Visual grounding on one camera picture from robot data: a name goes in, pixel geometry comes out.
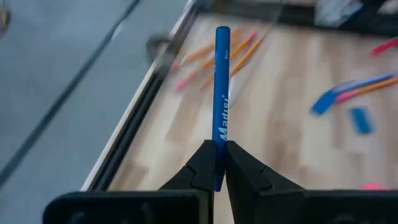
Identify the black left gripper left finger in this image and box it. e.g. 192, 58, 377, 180
158, 139, 216, 200

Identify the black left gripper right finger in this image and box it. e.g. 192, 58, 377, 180
225, 139, 307, 224

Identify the blue pen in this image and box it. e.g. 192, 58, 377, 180
334, 72, 398, 96

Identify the black clamp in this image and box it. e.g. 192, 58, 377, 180
145, 33, 175, 65

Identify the red cable connector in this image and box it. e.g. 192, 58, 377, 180
369, 37, 398, 58

